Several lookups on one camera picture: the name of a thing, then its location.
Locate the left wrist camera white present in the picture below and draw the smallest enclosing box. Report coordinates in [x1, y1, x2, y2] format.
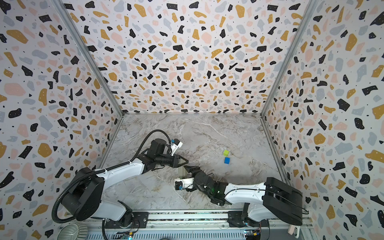
[170, 139, 183, 156]

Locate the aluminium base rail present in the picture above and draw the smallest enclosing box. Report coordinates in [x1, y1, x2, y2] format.
[60, 209, 317, 240]

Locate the white handle object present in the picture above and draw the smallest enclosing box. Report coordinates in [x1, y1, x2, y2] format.
[288, 225, 300, 239]

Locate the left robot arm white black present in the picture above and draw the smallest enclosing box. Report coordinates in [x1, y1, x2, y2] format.
[60, 139, 188, 228]

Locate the black corrugated cable conduit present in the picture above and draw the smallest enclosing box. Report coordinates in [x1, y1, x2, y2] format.
[51, 129, 172, 224]

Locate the white remote control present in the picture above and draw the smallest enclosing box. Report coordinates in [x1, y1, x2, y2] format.
[178, 166, 188, 179]

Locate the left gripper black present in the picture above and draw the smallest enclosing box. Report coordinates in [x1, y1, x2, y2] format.
[155, 153, 189, 168]

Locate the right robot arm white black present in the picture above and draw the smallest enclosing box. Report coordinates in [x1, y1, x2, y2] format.
[175, 166, 305, 226]

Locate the metal ribbed lamp shade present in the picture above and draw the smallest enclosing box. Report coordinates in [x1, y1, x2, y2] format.
[57, 223, 88, 240]

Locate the blue cube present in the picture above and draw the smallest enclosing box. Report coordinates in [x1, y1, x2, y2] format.
[224, 157, 230, 165]

